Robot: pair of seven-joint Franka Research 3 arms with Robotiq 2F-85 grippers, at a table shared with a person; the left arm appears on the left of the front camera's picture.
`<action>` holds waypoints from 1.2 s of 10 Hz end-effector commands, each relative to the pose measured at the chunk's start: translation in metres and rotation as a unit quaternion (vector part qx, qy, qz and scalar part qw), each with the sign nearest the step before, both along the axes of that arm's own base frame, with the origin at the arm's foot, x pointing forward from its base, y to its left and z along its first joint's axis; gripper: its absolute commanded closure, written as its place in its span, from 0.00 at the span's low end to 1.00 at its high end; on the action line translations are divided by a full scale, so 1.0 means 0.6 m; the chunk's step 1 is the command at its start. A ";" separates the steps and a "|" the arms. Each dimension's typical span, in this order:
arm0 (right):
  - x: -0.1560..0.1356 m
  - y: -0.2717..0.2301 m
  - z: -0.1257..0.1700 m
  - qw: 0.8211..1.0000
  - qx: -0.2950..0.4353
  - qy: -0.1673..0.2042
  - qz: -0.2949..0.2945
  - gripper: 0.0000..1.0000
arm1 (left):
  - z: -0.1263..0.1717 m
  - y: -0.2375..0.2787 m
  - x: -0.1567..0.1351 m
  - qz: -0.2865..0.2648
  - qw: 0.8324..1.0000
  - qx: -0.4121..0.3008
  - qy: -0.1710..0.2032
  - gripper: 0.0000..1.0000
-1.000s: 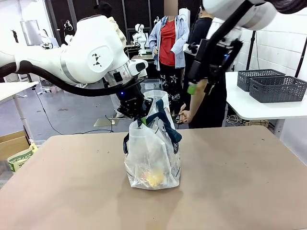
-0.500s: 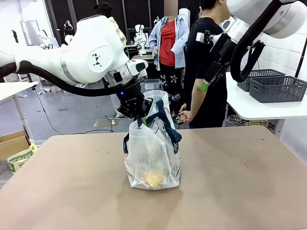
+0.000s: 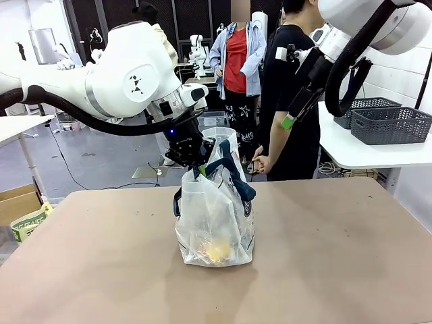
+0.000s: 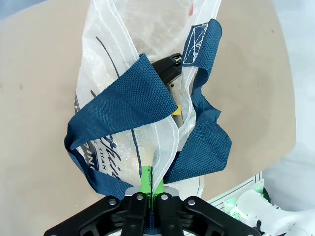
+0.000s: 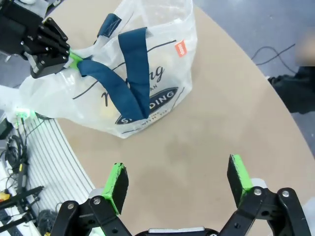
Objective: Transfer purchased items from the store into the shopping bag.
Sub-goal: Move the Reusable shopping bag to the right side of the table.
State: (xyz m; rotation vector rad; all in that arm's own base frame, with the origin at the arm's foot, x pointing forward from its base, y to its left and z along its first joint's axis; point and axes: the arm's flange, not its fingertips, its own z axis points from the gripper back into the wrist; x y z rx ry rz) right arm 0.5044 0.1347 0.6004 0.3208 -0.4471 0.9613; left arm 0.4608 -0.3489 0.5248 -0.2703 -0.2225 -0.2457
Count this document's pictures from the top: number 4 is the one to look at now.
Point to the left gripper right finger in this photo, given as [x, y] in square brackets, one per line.
[169, 211]

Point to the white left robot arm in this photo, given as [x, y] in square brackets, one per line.
[270, 214]

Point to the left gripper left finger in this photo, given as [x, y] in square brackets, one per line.
[137, 209]

